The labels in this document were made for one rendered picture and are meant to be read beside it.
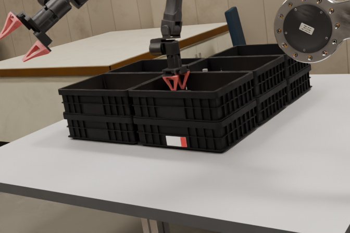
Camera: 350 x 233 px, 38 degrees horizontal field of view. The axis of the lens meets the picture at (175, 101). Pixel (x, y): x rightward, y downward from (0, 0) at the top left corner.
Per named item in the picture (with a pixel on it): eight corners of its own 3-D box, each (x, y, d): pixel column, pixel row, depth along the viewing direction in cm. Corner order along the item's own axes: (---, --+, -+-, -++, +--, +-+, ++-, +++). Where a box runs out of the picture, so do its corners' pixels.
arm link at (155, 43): (167, 24, 198) (179, 24, 205) (144, 26, 204) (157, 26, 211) (170, 55, 199) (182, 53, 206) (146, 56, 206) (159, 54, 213)
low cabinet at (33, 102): (245, 93, 541) (236, 21, 522) (126, 166, 379) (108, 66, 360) (121, 92, 638) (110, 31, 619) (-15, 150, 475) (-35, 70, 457)
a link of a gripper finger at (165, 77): (164, 94, 206) (161, 71, 203) (174, 89, 211) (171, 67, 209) (177, 94, 202) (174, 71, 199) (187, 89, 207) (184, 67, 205)
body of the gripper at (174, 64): (162, 74, 204) (159, 56, 202) (176, 68, 212) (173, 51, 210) (175, 74, 200) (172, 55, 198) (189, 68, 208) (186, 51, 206)
